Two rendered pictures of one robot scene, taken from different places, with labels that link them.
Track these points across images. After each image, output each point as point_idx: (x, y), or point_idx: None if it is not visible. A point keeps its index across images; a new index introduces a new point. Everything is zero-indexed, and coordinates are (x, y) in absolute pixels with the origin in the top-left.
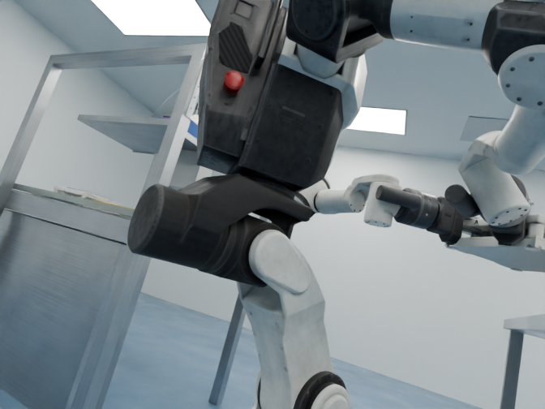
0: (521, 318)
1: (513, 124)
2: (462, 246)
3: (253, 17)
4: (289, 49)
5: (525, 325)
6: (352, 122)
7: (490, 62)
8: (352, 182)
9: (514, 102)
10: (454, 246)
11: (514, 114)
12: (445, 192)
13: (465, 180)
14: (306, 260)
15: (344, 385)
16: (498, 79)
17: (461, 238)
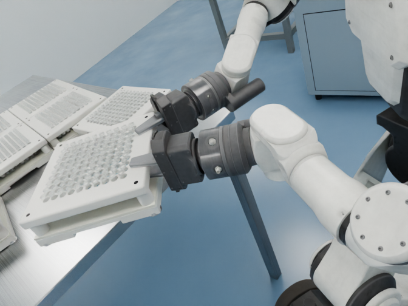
0: (57, 286)
1: (263, 30)
2: (161, 189)
3: None
4: None
5: (93, 260)
6: (351, 28)
7: (297, 2)
8: (317, 137)
9: (283, 20)
10: (161, 198)
11: (265, 24)
12: (265, 85)
13: (248, 76)
14: (370, 151)
15: (314, 260)
16: (292, 10)
17: (157, 186)
